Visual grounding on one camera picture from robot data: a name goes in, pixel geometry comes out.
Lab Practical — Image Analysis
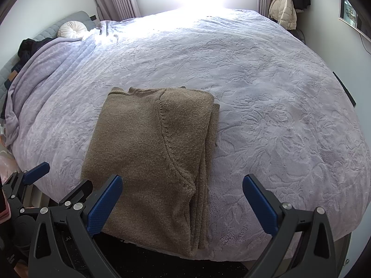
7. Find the round white pillow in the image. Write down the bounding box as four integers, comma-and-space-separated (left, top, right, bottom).
57, 21, 88, 39

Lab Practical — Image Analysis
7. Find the beige hanging coat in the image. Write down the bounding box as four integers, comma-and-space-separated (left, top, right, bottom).
269, 0, 297, 30

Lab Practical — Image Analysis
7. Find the lavender embossed bedspread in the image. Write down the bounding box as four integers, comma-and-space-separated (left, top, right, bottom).
12, 8, 365, 262

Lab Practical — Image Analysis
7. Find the wall-mounted television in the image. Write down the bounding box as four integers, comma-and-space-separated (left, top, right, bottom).
339, 0, 371, 40

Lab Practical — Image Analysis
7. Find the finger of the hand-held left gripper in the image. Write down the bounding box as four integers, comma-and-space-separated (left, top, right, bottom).
59, 179, 94, 209
1, 162, 51, 202

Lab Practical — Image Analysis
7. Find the grey padded headboard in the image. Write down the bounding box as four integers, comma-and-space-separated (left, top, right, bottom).
0, 11, 97, 93

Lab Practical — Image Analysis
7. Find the pink plastic bag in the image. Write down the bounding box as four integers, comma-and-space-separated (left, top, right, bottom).
0, 148, 18, 181

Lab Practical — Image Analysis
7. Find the dark clothes pile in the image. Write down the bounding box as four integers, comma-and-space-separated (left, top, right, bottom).
17, 38, 55, 64

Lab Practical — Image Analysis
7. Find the brown knit sweater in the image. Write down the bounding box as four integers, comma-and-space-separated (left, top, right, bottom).
81, 86, 221, 258

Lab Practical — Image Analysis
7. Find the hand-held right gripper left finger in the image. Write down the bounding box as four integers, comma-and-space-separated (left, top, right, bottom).
27, 174, 124, 278

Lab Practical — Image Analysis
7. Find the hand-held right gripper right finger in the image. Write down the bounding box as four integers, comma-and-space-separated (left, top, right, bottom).
243, 174, 337, 278

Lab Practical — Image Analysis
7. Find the lavender ribbed blanket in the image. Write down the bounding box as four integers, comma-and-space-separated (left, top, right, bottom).
4, 20, 116, 148

